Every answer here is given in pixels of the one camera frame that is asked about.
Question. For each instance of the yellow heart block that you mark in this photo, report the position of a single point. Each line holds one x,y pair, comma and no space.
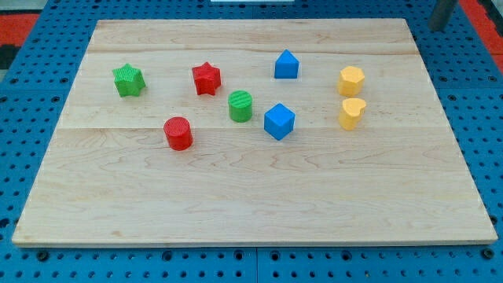
351,112

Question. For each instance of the blue cube block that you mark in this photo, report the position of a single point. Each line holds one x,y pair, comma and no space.
279,121

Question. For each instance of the green cylinder block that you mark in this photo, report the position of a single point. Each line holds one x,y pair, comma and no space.
240,106

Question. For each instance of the wooden board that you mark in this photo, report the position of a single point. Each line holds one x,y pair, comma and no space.
110,179

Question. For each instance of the red cylinder block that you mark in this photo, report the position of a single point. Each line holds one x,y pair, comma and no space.
178,133

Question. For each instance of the red star block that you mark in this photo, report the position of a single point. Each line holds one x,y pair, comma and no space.
207,79

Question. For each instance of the blue pentagon block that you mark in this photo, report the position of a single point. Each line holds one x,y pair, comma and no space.
286,66

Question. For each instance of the yellow hexagon block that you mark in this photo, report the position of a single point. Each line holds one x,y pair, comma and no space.
350,81

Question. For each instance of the green star block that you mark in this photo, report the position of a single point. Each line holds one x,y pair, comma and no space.
128,80

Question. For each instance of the grey metal pole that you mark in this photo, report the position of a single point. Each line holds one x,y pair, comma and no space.
441,14

